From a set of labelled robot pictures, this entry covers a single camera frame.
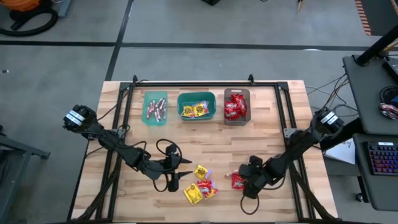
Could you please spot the wooden stick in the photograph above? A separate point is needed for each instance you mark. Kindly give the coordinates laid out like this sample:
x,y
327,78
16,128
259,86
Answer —
x,y
300,4

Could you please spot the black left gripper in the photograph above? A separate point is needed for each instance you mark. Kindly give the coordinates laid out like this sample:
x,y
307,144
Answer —
x,y
169,166

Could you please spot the grey metal post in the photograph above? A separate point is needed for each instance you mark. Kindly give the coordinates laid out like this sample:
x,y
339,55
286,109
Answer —
x,y
63,7

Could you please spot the grey translucent plastic bin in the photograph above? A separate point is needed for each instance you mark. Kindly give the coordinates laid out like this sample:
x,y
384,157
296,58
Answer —
x,y
237,122

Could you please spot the black floor object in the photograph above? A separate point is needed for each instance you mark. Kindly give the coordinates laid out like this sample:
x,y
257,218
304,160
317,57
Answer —
x,y
211,2

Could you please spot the black desk leg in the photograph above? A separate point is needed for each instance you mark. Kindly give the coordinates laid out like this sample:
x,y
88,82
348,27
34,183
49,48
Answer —
x,y
342,138

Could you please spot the black caster wheel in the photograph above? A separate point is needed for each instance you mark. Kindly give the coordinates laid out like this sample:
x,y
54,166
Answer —
x,y
359,197

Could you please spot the candy wrapper pile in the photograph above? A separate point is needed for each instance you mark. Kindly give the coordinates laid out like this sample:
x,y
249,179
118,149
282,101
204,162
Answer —
x,y
388,110

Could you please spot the red candy pack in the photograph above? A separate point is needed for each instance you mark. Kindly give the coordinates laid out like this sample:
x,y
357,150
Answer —
x,y
230,115
242,107
237,183
237,98
204,187
230,107

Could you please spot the dark mat striped edge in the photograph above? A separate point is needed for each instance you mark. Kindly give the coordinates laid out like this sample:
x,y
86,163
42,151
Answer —
x,y
382,18

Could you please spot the grey metal stand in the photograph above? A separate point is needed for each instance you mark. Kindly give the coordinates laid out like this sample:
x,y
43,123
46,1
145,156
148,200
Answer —
x,y
12,186

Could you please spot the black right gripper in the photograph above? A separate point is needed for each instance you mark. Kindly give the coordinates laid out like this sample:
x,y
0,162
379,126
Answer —
x,y
253,177

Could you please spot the black desk device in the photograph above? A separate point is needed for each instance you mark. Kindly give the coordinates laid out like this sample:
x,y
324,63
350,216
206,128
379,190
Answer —
x,y
392,70

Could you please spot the grey desk with devices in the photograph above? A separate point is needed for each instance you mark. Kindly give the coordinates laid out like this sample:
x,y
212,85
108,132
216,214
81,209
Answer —
x,y
363,93

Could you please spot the orange shop vacuum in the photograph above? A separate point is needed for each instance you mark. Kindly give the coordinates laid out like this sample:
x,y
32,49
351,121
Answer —
x,y
21,3

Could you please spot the dark green plastic bin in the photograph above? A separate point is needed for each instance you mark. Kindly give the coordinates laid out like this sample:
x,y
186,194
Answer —
x,y
196,99

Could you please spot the grey desk with keyboard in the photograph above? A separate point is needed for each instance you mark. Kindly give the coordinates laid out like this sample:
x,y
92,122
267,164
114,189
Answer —
x,y
373,186

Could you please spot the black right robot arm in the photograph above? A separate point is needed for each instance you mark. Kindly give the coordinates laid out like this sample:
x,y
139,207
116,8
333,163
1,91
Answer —
x,y
298,143

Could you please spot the light teal translucent bin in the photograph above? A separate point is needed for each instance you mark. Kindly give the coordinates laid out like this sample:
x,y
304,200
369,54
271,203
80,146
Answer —
x,y
146,95

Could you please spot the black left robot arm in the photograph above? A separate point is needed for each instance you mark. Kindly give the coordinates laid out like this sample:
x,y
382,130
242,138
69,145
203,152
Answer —
x,y
109,141

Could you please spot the backlit black keyboard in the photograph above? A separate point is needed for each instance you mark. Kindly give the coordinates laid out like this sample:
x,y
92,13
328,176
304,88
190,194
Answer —
x,y
384,158

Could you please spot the black pole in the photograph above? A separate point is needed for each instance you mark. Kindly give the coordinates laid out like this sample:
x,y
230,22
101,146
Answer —
x,y
379,43

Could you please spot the black table frame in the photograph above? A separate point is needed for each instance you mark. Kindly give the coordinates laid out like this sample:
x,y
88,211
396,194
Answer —
x,y
202,84

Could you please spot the white paper sheet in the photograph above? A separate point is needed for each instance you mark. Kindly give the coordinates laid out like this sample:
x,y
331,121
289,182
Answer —
x,y
342,152

